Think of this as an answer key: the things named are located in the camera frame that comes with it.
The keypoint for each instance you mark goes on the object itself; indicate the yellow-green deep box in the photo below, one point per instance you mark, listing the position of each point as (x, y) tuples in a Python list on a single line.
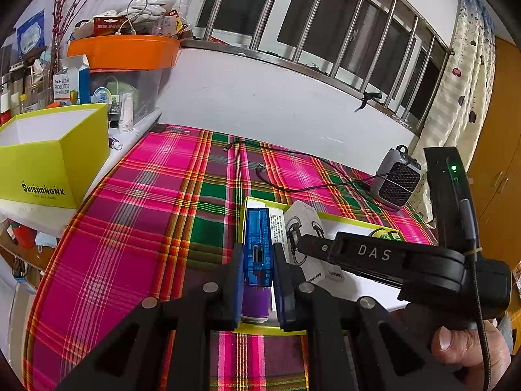
[(40, 171)]

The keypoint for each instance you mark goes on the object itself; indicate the clear storage bin orange lid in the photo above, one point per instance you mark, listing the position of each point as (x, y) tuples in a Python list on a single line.
[(122, 51)]

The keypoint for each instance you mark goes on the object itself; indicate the white slim box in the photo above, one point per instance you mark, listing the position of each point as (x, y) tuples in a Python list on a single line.
[(278, 228)]

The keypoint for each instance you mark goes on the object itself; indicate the white and blue carton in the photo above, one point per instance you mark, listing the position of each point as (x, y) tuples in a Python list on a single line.
[(67, 85)]

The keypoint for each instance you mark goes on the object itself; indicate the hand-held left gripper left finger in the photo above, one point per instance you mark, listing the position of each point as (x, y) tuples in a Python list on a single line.
[(238, 285)]

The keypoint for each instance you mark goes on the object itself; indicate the grey desktop heater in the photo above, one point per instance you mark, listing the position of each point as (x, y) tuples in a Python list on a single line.
[(397, 183)]

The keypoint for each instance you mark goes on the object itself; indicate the barred window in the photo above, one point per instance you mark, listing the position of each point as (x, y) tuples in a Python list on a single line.
[(285, 8)]

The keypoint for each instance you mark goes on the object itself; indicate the person's right hand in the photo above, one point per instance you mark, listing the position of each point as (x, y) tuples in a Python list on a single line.
[(456, 346)]

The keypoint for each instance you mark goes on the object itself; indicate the yellow-green shallow box tray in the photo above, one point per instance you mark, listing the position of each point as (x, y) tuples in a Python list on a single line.
[(260, 329)]

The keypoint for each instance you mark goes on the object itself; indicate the pink plaid tablecloth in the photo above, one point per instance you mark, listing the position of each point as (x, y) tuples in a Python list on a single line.
[(122, 232)]

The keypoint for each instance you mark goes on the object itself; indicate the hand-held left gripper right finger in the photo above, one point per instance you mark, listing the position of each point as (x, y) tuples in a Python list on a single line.
[(281, 289)]

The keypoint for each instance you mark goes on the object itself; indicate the red bud branches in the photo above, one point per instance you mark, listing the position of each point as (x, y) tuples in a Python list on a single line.
[(61, 16)]

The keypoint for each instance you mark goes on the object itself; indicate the cream spotted curtain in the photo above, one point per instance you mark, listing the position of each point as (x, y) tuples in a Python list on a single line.
[(464, 89)]

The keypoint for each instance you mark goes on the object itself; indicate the blue packet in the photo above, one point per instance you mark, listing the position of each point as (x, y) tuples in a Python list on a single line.
[(30, 32)]

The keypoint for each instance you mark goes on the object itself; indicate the red canister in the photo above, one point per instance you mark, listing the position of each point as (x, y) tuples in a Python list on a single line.
[(24, 236)]

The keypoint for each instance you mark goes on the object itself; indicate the wooden wardrobe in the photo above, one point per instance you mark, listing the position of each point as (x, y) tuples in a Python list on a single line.
[(500, 150)]

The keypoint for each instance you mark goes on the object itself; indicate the group of small bottles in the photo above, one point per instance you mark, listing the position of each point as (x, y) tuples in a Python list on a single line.
[(20, 97)]

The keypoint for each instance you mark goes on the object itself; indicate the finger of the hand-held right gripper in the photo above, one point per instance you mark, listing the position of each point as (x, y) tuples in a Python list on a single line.
[(350, 250), (382, 277)]

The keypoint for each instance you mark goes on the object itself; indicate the blue transparent plastic box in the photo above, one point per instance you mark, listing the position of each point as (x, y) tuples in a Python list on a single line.
[(256, 232)]

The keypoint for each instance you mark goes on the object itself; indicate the small purple-cap bottle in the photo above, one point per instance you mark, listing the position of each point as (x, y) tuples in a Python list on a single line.
[(114, 143)]

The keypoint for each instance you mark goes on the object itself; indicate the white tube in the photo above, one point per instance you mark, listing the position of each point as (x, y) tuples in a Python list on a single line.
[(126, 110)]

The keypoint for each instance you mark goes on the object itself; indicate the black clip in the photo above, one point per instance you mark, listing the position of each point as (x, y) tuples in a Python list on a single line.
[(372, 95)]

